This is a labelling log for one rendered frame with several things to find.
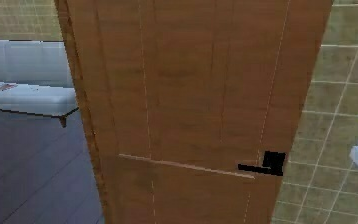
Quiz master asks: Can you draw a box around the black door handle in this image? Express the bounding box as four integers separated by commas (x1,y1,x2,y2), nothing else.
237,150,287,177

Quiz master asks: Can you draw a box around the brown wooden room door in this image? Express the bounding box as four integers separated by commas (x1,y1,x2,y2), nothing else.
53,0,335,224

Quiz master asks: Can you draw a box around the pale blue sofa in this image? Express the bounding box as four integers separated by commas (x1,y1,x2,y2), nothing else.
0,39,80,129

